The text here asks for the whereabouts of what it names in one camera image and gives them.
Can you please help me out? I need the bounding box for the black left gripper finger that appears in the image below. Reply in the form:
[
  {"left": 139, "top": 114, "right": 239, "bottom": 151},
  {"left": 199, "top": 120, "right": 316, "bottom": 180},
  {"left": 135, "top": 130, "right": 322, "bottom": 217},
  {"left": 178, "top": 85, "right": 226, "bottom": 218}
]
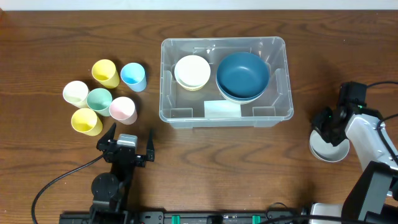
[
  {"left": 96, "top": 123, "right": 116, "bottom": 151},
  {"left": 146, "top": 129, "right": 155, "bottom": 162}
]

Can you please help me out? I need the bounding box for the small yellow bowl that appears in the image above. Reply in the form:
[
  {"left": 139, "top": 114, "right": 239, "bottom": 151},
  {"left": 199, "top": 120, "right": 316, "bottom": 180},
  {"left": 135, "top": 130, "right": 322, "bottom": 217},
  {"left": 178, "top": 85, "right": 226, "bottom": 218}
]
[{"left": 177, "top": 81, "right": 205, "bottom": 91}]

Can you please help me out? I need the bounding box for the small white bowl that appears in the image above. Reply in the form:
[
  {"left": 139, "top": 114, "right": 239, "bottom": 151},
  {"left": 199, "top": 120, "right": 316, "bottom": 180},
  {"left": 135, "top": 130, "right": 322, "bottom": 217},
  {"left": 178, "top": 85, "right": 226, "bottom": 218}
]
[{"left": 174, "top": 55, "right": 211, "bottom": 85}]

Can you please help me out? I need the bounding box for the dark blue bowl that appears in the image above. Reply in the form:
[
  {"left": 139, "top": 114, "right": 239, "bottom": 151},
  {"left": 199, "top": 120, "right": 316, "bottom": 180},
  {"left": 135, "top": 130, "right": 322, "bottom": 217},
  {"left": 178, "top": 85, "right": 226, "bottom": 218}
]
[
  {"left": 216, "top": 52, "right": 271, "bottom": 83},
  {"left": 216, "top": 80, "right": 269, "bottom": 100}
]

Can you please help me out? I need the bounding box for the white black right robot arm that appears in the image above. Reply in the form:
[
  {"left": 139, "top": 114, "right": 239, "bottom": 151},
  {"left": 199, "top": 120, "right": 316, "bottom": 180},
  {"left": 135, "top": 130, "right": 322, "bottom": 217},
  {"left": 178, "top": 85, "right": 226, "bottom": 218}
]
[{"left": 309, "top": 82, "right": 397, "bottom": 223}]

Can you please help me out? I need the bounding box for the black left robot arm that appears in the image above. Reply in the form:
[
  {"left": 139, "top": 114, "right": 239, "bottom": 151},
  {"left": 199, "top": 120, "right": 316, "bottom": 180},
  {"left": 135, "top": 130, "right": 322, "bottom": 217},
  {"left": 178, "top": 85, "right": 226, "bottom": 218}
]
[{"left": 90, "top": 124, "right": 155, "bottom": 223}]

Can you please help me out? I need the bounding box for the clear plastic storage container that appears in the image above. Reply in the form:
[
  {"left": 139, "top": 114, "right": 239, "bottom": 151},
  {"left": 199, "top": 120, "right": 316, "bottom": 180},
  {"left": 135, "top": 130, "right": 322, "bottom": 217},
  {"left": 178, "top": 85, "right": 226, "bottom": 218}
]
[{"left": 159, "top": 36, "right": 294, "bottom": 129}]

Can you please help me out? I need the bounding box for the small light grey bowl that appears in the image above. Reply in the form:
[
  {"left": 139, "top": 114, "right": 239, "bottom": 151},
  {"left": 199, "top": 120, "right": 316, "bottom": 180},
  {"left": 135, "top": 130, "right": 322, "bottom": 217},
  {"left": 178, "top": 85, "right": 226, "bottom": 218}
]
[{"left": 309, "top": 130, "right": 350, "bottom": 162}]

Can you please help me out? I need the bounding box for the yellow cup lower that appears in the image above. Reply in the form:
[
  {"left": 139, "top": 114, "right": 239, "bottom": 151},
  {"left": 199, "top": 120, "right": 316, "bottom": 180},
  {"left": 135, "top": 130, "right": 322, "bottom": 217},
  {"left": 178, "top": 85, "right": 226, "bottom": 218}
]
[{"left": 71, "top": 108, "right": 103, "bottom": 136}]

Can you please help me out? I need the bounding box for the yellow cup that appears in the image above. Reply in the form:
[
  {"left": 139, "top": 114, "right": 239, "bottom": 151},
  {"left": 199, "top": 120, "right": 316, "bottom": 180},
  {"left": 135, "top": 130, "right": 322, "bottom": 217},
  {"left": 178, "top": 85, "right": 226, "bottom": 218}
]
[
  {"left": 71, "top": 108, "right": 103, "bottom": 136},
  {"left": 91, "top": 59, "right": 120, "bottom": 88}
]

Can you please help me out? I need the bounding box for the pink cup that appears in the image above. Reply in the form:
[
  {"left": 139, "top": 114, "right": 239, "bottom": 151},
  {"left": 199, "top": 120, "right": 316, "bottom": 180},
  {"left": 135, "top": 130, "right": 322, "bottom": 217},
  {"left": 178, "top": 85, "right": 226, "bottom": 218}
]
[{"left": 109, "top": 96, "right": 137, "bottom": 125}]

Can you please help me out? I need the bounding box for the mint green cup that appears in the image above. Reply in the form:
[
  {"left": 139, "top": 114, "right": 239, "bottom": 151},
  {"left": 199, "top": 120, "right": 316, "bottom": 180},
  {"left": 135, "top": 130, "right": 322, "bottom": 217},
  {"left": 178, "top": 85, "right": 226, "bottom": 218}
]
[{"left": 86, "top": 88, "right": 113, "bottom": 117}]

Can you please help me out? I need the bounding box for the cream white cup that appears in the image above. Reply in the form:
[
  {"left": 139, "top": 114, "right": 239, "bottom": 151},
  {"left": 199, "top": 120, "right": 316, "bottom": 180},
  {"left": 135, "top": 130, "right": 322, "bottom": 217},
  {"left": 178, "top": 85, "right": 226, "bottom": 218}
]
[{"left": 62, "top": 81, "right": 90, "bottom": 108}]

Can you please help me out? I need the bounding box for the yellow cup upper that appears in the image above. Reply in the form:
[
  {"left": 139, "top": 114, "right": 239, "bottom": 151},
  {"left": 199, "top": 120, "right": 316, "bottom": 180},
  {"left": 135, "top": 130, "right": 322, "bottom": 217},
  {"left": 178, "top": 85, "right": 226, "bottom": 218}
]
[{"left": 91, "top": 59, "right": 120, "bottom": 88}]

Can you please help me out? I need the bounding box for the light blue cup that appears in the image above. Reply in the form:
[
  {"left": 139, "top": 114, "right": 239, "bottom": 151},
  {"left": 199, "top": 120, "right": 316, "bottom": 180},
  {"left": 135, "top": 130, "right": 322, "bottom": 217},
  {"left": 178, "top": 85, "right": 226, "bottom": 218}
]
[{"left": 121, "top": 63, "right": 147, "bottom": 92}]

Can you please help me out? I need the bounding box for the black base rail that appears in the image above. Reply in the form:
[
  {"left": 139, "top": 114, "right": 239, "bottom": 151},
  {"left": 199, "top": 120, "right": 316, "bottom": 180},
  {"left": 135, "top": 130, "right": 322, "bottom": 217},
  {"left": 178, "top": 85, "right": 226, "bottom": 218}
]
[{"left": 59, "top": 210, "right": 296, "bottom": 224}]

